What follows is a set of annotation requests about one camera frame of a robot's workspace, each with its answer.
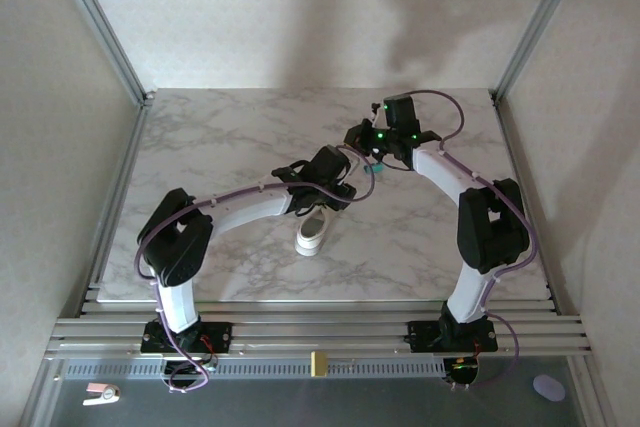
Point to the pink and white tool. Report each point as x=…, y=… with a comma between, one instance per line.
x=102, y=393

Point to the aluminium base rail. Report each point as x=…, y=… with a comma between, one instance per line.
x=320, y=334

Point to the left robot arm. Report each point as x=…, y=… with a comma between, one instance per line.
x=250, y=209

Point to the lilac oval pad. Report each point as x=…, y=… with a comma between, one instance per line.
x=548, y=388

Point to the aluminium side rail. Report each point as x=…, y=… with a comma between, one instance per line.
x=125, y=172

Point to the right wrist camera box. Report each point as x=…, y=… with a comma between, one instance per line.
x=380, y=118

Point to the small circuit board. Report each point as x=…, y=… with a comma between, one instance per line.
x=192, y=369
x=462, y=372

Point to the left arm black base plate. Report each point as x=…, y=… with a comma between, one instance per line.
x=220, y=337

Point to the tan block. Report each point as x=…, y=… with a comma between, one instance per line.
x=319, y=364

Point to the small green clip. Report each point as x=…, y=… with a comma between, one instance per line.
x=372, y=168

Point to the white sneaker shoe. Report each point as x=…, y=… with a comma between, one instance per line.
x=310, y=237

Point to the aluminium frame post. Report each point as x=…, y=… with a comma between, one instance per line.
x=100, y=22
x=542, y=22

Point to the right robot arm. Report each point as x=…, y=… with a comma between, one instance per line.
x=490, y=227

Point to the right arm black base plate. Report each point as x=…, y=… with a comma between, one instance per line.
x=422, y=337

